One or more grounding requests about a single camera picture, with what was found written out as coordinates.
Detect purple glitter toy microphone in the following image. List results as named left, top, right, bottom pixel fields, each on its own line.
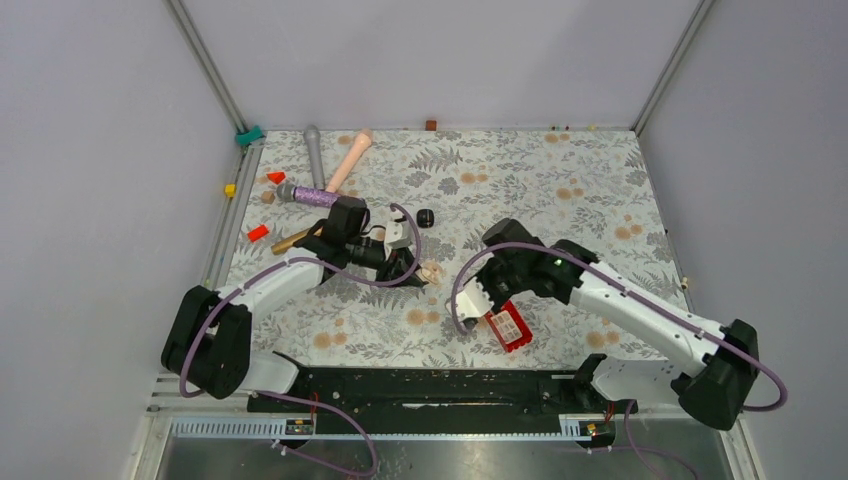
left=276, top=183, right=340, bottom=208

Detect floral patterned table mat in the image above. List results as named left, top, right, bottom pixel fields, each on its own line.
left=252, top=130, right=685, bottom=369

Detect red block on mat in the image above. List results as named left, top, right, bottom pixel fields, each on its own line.
left=247, top=224, right=270, bottom=243

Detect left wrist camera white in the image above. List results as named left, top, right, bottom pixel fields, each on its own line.
left=383, top=220, right=414, bottom=252

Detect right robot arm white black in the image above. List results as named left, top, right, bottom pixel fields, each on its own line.
left=448, top=218, right=759, bottom=431

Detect red triangular block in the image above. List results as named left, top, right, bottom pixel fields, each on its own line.
left=266, top=171, right=286, bottom=185

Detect teal plastic piece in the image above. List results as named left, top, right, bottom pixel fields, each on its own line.
left=235, top=125, right=265, bottom=148

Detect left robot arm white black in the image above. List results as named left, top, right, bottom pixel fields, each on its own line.
left=161, top=196, right=424, bottom=411

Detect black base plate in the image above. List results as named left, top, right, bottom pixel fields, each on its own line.
left=247, top=365, right=628, bottom=436

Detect red plastic tray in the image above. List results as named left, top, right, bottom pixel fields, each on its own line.
left=484, top=301, right=533, bottom=353

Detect beige toy microphone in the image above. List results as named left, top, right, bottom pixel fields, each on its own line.
left=325, top=129, right=373, bottom=193

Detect grey toy microphone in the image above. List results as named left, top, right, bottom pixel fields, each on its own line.
left=303, top=125, right=326, bottom=190

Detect gold toy microphone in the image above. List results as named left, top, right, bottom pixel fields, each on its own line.
left=271, top=227, right=323, bottom=256

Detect black glossy earbud charging case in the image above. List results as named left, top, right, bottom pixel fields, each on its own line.
left=416, top=209, right=435, bottom=229

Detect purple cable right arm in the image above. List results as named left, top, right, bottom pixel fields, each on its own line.
left=450, top=241, right=790, bottom=480

